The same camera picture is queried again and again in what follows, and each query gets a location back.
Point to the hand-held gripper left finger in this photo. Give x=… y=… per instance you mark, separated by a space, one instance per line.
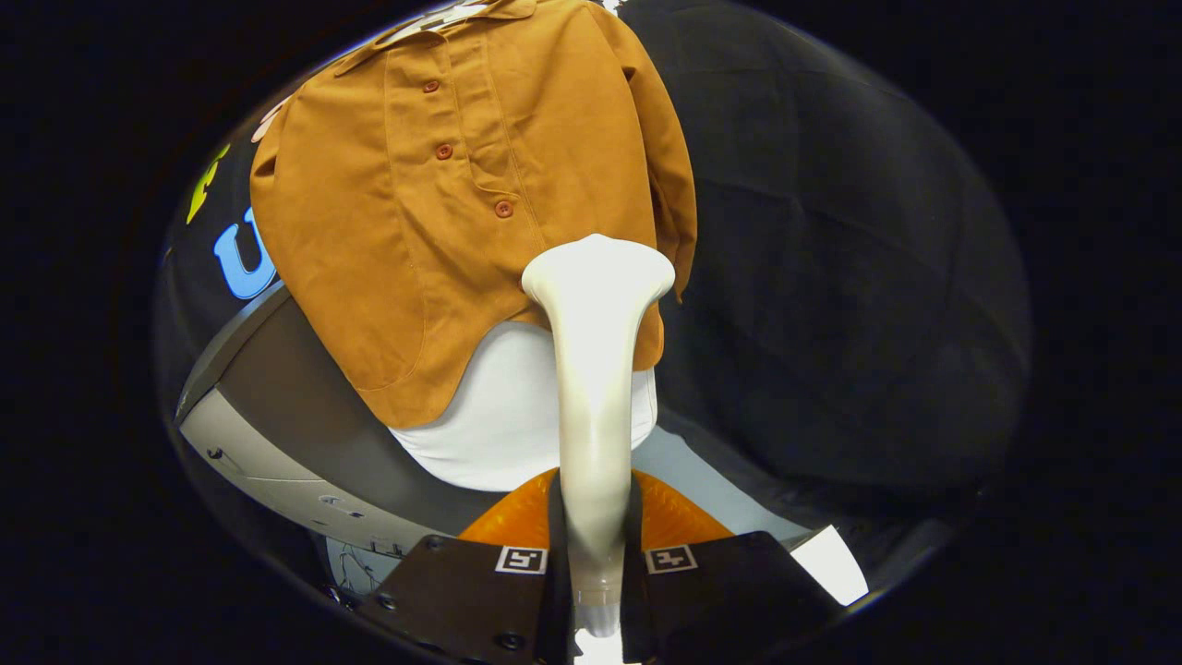
x=462 y=591

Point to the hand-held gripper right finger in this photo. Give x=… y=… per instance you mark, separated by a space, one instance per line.
x=729 y=591

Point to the white garment steamer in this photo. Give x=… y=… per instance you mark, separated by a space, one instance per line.
x=596 y=369

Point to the orange button shirt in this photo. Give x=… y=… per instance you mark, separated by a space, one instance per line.
x=388 y=231

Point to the white flat sheet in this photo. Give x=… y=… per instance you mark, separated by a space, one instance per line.
x=831 y=563

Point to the white mannequin torso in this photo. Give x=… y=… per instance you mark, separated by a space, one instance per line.
x=508 y=416

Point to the grey cabinet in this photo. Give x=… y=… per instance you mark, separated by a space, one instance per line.
x=295 y=397

